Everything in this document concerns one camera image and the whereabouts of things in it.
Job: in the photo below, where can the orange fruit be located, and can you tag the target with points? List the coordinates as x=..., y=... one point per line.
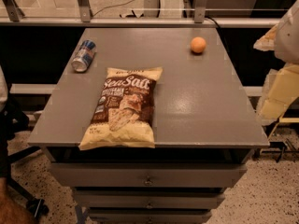
x=198, y=45

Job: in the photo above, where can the grey drawer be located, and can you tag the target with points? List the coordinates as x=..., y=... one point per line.
x=153, y=199
x=153, y=216
x=148, y=175

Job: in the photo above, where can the middle grey drawer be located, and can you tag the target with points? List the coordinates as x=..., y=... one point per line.
x=153, y=199

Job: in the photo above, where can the bottom grey drawer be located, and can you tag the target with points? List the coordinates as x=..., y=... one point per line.
x=153, y=216

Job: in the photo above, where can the brown sea salt chip bag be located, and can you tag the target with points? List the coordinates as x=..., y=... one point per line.
x=124, y=111

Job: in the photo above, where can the yellow metal stand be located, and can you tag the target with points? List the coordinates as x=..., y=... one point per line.
x=282, y=136

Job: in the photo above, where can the blue silver soda can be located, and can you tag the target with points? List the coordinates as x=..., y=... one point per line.
x=84, y=56

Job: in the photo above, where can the top grey drawer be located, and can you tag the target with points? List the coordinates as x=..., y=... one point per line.
x=148, y=175

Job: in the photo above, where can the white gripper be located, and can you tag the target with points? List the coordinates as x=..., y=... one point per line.
x=289, y=39

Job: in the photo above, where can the grey drawer cabinet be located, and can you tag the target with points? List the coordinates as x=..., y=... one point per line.
x=155, y=131

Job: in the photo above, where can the metal railing frame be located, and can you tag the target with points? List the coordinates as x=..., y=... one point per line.
x=144, y=13

